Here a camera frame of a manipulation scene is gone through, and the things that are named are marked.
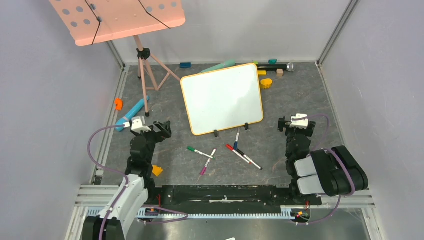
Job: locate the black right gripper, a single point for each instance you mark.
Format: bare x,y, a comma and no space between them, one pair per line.
296,129

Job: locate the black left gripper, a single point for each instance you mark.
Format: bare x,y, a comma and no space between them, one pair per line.
164,133

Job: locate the blue whiteboard marker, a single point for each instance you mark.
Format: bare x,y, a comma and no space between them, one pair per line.
235,145

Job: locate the yellow framed whiteboard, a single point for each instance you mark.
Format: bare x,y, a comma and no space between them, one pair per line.
222,99

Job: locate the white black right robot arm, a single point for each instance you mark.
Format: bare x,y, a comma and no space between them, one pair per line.
332,171

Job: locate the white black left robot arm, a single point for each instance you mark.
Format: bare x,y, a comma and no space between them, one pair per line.
137,187

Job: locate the green whiteboard marker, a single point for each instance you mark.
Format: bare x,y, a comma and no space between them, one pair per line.
199,152

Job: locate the black whiteboard marker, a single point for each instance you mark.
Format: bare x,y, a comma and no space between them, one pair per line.
248,159

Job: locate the red whiteboard marker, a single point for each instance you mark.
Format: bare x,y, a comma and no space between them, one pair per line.
237,153

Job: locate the pink whiteboard marker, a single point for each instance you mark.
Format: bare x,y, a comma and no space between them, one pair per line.
207,163

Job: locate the blue toy flashlight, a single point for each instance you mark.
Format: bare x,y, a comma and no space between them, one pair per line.
134,110

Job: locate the yellow wedge block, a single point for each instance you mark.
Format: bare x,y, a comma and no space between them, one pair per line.
156,170

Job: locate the yellow cylinder toy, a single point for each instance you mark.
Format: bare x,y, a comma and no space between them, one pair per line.
265,83

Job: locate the orange toy block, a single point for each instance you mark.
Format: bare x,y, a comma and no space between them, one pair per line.
118,104

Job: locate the tan wooden cube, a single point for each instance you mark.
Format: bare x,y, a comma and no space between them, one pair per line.
279,73

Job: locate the yellow small block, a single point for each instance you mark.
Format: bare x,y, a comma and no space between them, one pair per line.
262,72

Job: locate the black silver microphone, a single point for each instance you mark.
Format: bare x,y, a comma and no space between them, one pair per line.
289,67

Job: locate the teal triangle block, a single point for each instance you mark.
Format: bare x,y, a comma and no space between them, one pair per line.
272,61

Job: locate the dark blue brick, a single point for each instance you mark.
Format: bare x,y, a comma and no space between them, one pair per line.
185,65

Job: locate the teal toy tube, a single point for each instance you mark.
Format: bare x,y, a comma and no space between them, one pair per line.
226,64

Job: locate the pink music stand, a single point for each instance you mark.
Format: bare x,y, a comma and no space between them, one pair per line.
97,21

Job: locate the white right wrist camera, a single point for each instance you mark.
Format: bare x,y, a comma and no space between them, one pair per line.
299,121

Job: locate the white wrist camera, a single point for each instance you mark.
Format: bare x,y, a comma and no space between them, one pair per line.
299,121
137,125

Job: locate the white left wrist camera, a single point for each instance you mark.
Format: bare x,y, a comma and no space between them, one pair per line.
137,125

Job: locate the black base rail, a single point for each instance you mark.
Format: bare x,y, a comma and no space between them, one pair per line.
229,199

